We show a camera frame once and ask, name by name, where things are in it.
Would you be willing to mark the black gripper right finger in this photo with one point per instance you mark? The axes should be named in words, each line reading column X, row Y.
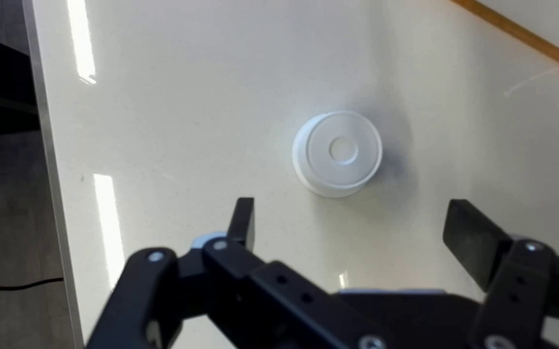
column 519, row 283

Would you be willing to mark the wooden stir stick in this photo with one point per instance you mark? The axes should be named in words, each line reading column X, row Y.
column 519, row 33

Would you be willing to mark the small white round cap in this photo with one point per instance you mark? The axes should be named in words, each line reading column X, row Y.
column 339, row 151

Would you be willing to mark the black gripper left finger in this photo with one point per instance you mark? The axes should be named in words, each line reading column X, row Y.
column 228, row 296

